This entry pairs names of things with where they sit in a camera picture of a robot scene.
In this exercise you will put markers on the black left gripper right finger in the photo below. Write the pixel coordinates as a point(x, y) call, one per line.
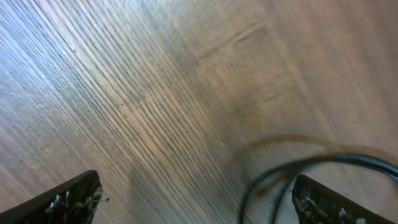
point(317, 204)

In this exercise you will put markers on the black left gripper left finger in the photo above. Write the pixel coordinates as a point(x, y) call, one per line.
point(72, 202)

